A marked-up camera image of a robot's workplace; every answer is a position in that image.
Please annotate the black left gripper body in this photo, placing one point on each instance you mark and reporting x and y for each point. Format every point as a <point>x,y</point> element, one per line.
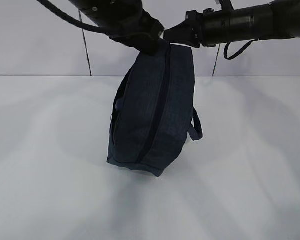
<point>143,36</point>

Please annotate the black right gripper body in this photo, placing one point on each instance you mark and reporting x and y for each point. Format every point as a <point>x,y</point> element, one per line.
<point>203,27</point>

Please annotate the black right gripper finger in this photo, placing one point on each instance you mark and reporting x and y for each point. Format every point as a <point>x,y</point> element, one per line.
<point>183,34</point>

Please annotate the dark navy fabric lunch bag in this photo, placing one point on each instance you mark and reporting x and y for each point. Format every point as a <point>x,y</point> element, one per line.
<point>153,112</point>

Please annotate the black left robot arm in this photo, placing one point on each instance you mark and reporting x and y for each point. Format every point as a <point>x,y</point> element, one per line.
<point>127,20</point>

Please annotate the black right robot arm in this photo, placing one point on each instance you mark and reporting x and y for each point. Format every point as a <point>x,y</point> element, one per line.
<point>278,20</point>

